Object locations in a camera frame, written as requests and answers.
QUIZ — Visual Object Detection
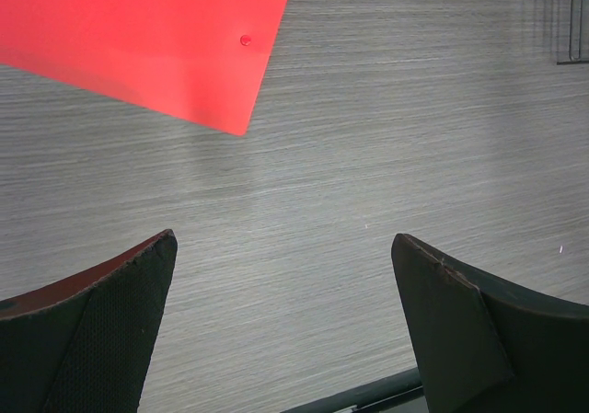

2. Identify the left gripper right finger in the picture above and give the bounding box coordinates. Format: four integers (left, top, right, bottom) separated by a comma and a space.
391, 234, 588, 412

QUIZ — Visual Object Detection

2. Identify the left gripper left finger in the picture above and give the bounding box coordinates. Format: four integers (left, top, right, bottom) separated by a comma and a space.
1, 229, 178, 412

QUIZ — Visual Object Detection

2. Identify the red folder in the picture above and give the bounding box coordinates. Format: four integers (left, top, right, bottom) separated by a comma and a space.
1, 0, 287, 135

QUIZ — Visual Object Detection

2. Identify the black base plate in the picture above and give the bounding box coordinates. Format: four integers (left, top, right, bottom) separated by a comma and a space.
284, 368, 429, 413

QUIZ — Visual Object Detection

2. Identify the black wire dish rack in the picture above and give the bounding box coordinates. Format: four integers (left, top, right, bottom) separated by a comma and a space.
533, 0, 588, 65

